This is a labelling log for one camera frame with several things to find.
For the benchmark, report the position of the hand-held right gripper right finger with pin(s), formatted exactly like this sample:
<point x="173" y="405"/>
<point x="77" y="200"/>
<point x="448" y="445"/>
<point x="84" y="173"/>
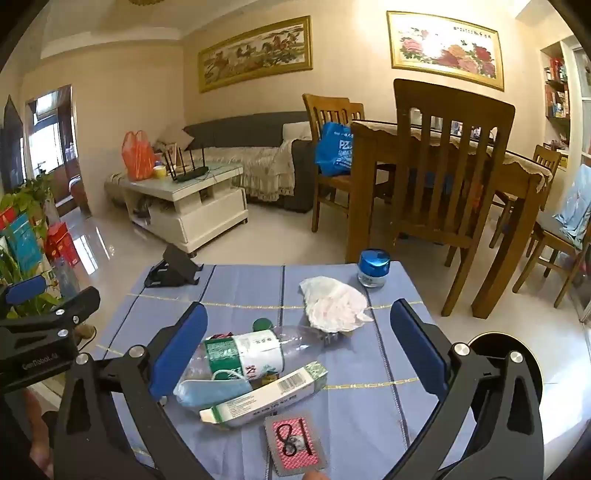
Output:
<point x="415" y="346"/>

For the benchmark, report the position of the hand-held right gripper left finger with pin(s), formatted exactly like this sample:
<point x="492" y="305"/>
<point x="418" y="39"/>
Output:
<point x="180" y="355"/>

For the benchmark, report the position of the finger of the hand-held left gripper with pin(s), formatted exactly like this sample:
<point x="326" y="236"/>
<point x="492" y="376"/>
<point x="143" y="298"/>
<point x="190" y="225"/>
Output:
<point x="76" y="304"/>
<point x="25" y="288"/>

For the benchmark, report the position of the blue face mask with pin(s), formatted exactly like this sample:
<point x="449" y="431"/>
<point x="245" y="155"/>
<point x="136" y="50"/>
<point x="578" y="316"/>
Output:
<point x="207" y="390"/>

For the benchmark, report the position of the clear plastic bottle green label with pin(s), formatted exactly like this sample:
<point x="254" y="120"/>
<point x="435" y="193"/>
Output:
<point x="258" y="353"/>

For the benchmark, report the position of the white tissue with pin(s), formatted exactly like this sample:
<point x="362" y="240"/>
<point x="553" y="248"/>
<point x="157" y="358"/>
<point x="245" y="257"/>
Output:
<point x="332" y="304"/>

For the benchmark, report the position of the white green carton box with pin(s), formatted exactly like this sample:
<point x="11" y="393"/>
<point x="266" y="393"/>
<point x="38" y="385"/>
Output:
<point x="272" y="392"/>

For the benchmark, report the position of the person's left forearm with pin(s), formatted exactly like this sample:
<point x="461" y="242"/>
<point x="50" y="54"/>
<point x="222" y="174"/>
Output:
<point x="39" y="434"/>

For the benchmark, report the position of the teal box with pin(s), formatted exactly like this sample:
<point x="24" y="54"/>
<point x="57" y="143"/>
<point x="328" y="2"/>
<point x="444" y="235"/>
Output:
<point x="23" y="242"/>

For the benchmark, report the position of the red gift boxes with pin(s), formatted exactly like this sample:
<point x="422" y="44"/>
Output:
<point x="60" y="242"/>

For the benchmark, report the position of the blue tablecloth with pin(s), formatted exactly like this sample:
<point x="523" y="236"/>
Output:
<point x="360" y="406"/>

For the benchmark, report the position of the black phone stand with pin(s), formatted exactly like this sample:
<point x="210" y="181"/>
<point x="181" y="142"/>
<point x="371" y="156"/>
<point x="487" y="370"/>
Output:
<point x="173" y="265"/>

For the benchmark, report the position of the blue lid glass jar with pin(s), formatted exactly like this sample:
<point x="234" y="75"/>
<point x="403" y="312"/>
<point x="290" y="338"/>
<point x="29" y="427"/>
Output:
<point x="374" y="265"/>

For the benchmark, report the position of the black television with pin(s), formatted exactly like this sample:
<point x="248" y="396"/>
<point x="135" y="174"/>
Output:
<point x="10" y="147"/>

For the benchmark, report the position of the red card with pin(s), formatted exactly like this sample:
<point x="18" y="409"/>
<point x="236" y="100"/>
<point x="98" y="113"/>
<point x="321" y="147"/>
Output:
<point x="295" y="443"/>

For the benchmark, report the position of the white coffee table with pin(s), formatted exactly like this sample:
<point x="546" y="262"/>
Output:
<point x="203" y="207"/>

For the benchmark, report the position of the balcony doorway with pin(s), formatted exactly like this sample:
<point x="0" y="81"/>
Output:
<point x="51" y="138"/>

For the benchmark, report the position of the yellow cup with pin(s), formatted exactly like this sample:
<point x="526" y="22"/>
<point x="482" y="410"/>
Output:
<point x="160" y="172"/>

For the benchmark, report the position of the orange plastic bag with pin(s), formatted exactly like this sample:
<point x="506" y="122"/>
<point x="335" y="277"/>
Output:
<point x="137" y="159"/>

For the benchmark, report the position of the black router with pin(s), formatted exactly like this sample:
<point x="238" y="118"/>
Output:
<point x="191" y="173"/>

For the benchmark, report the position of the beige sofa pillow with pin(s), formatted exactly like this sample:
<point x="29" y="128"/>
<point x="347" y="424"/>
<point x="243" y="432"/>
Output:
<point x="175" y="140"/>

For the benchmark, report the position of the cream lace sofa cover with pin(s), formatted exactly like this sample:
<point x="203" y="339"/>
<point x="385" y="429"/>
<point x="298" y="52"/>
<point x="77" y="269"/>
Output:
<point x="263" y="161"/>

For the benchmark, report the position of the light blue cushion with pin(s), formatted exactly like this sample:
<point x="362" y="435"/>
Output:
<point x="575" y="207"/>

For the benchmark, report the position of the blue shopping bag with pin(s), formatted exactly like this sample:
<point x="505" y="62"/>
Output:
<point x="333" y="150"/>

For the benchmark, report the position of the grey sofa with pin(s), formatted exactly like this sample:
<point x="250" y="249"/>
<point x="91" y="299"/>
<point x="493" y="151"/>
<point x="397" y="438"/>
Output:
<point x="231" y="129"/>

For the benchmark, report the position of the framed flower painting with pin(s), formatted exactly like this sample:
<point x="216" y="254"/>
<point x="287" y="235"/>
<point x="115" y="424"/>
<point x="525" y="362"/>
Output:
<point x="445" y="50"/>

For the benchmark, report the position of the framed horse painting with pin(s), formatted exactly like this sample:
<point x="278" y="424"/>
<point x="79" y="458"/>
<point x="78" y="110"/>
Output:
<point x="256" y="53"/>

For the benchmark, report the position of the gold ceiling lamp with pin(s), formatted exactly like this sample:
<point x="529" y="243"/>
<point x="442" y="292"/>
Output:
<point x="143" y="2"/>

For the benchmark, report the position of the white wall shelf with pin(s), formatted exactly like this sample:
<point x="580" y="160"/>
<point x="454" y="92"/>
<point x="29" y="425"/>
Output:
<point x="558" y="92"/>

